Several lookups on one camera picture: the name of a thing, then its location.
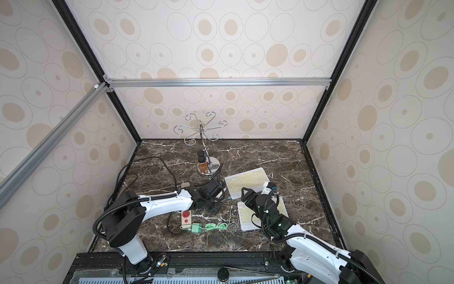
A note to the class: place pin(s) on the horizontal aluminium frame bar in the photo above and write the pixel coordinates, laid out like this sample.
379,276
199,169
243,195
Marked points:
220,82

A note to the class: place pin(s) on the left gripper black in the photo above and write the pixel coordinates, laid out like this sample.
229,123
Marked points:
217,208

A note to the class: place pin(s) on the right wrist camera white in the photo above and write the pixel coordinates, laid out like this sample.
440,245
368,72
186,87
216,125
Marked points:
268,188

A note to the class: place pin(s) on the beige power strip red sockets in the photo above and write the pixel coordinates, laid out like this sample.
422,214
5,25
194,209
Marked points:
186,220

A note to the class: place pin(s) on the white wireless keyboard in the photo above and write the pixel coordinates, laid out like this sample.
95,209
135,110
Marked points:
248,216
252,179

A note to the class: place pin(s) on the green plug adapter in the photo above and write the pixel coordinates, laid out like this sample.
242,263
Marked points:
196,228

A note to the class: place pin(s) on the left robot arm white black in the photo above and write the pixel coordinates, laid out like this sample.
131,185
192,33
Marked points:
119,223

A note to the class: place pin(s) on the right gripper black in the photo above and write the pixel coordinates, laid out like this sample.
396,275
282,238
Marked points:
255,199

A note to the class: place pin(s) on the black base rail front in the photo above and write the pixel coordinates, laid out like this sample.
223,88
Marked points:
185,268

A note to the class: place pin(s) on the left diagonal aluminium frame bar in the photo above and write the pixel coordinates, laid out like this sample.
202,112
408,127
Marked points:
22,172

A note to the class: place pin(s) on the amber bottle black cap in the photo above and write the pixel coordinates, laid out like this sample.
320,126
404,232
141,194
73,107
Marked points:
202,163

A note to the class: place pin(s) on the chrome mug tree stand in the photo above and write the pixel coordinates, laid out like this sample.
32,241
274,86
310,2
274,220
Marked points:
200,130

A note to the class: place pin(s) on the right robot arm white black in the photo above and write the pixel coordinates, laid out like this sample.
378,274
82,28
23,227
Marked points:
303,251

